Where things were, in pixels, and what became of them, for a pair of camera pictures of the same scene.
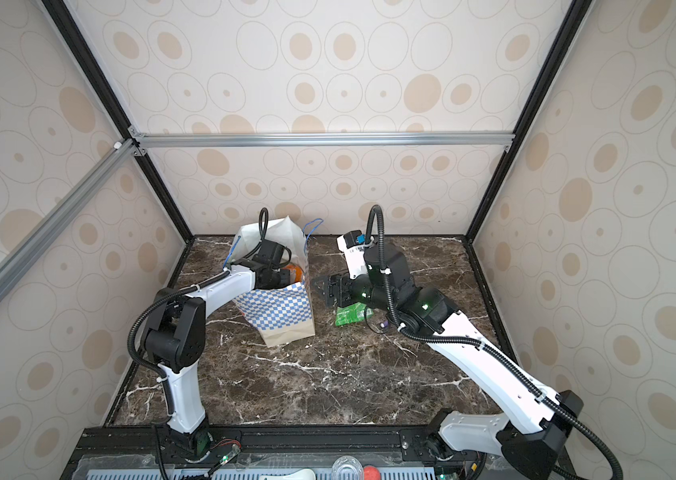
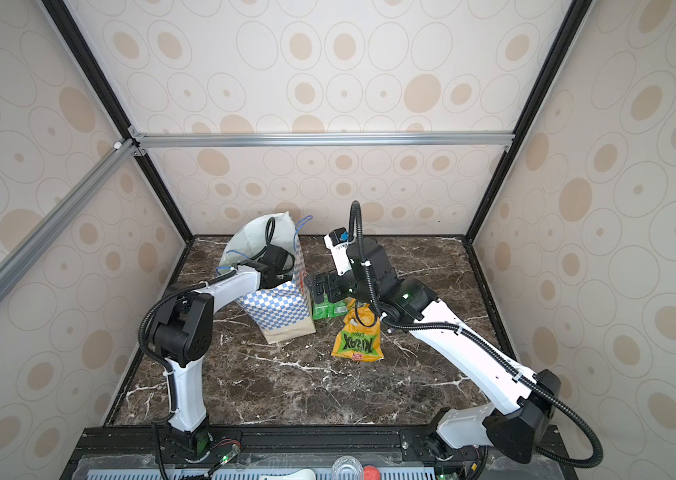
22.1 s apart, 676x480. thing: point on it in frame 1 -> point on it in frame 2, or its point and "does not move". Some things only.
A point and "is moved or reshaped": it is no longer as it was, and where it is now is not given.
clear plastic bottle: x=347 y=467 does not move
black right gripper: x=341 y=281 does not move
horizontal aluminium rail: x=327 y=140 does not move
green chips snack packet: x=352 y=313 -> x=327 y=309
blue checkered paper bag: x=281 y=313 is moved or reshaped
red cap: x=371 y=473 does not move
